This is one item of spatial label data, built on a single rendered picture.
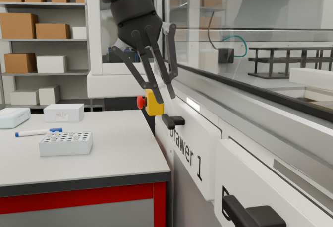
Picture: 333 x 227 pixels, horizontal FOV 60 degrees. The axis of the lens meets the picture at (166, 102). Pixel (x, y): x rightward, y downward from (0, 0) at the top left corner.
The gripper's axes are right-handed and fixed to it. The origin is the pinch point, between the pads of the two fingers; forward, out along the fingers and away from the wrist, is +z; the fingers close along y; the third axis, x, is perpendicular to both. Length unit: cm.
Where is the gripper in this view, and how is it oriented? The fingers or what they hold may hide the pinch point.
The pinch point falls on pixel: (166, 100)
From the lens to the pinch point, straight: 56.3
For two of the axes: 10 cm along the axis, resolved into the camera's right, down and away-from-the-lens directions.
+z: 3.4, 9.1, 2.6
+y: -9.2, 3.7, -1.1
